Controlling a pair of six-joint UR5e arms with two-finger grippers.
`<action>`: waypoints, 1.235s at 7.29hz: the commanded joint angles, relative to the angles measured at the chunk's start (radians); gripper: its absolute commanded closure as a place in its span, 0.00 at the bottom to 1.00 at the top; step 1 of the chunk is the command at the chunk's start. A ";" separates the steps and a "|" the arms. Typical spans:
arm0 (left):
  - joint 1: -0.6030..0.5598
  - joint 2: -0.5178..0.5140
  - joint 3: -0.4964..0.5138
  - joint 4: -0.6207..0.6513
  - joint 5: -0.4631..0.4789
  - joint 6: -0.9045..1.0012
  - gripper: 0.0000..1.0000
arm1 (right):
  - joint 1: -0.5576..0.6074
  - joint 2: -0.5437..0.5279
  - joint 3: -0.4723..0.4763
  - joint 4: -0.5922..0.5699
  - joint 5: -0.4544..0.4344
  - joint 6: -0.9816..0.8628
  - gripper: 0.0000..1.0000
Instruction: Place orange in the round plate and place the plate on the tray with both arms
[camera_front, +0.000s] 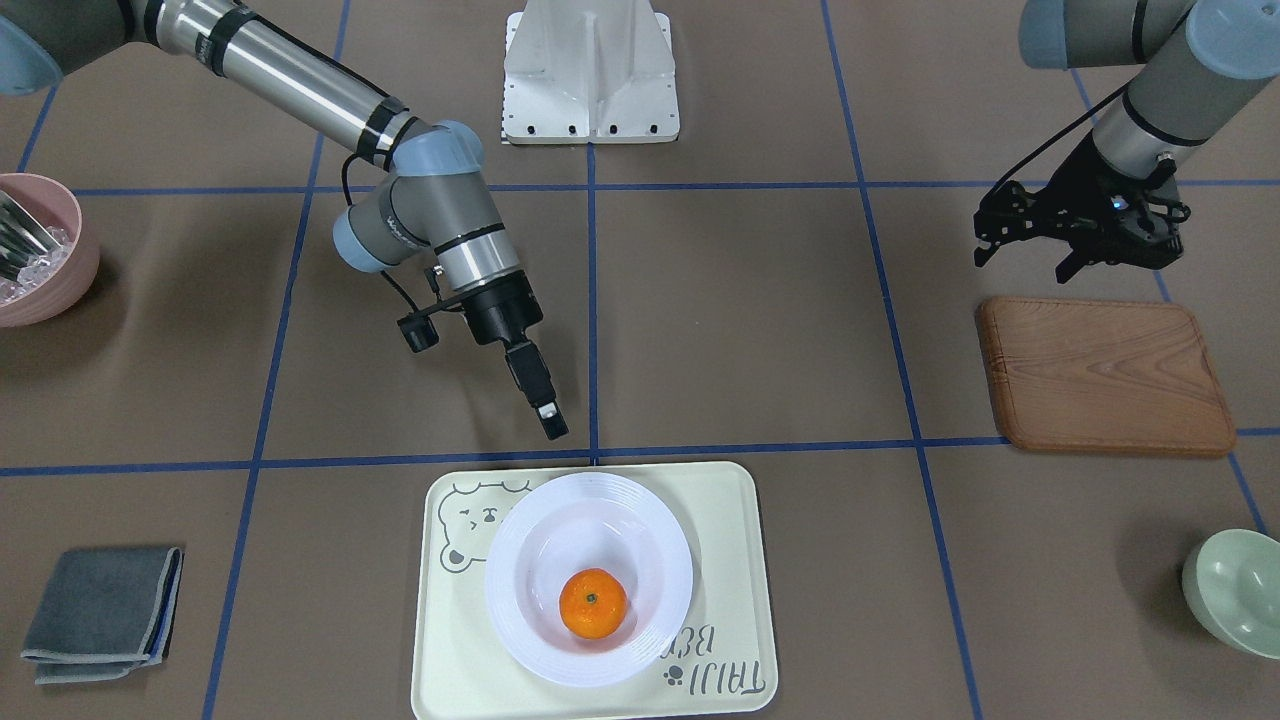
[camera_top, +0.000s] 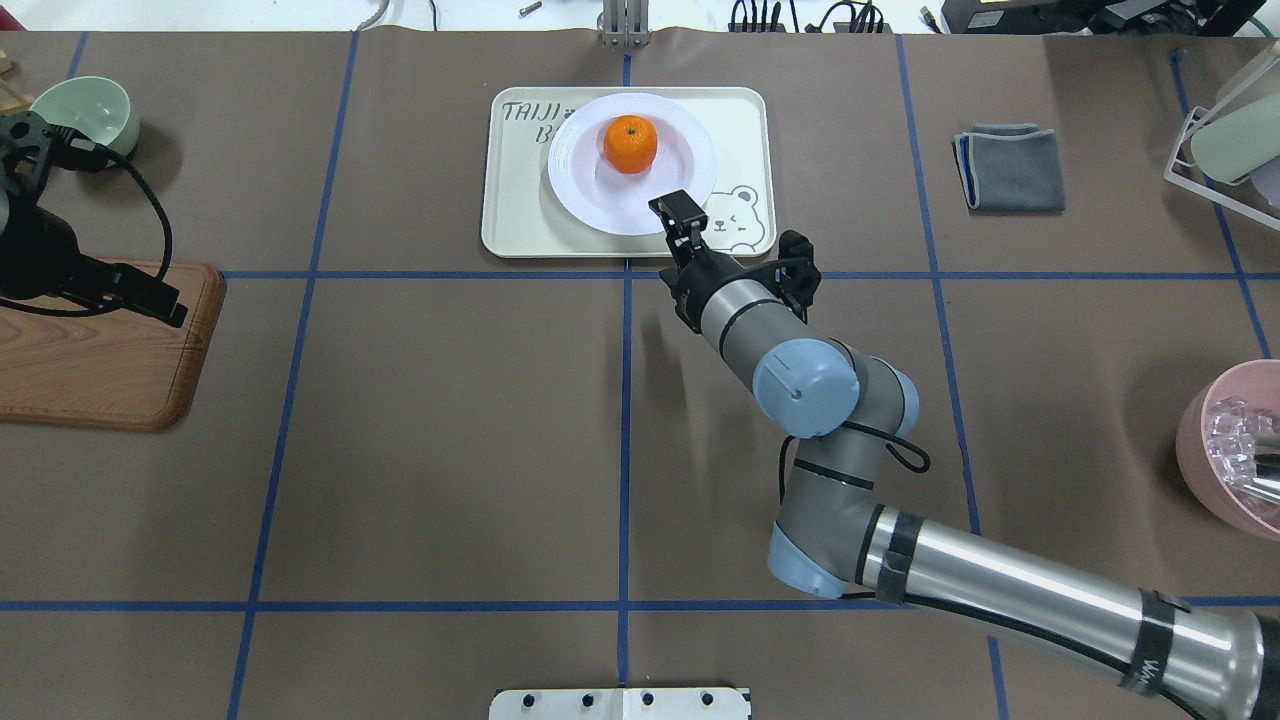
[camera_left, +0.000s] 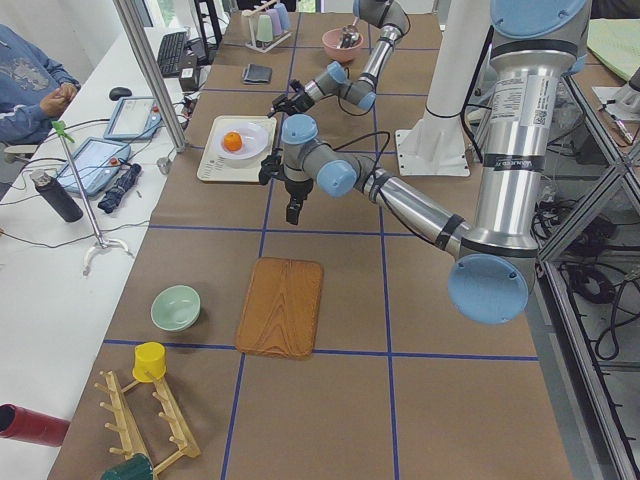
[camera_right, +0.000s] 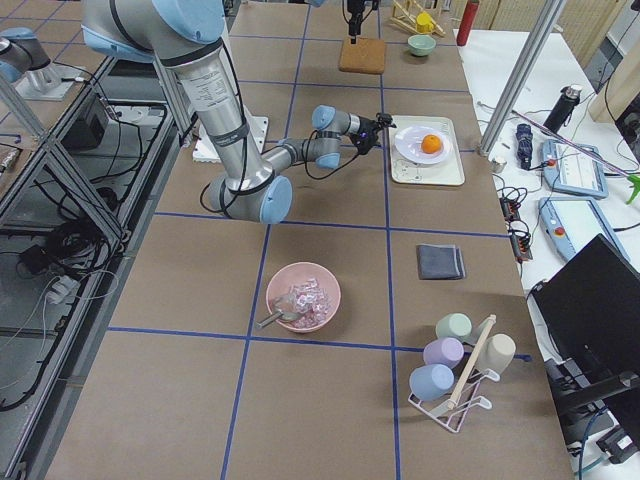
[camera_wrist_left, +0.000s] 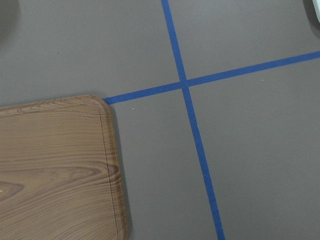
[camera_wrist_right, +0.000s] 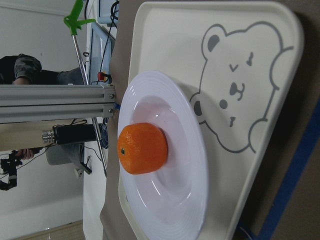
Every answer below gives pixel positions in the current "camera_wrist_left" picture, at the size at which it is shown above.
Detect brown wooden tray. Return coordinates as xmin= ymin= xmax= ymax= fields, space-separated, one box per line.
xmin=0 ymin=95 xmax=130 ymax=240

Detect cream bear print tray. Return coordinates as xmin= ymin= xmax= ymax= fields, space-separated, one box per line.
xmin=312 ymin=0 xmax=320 ymax=23

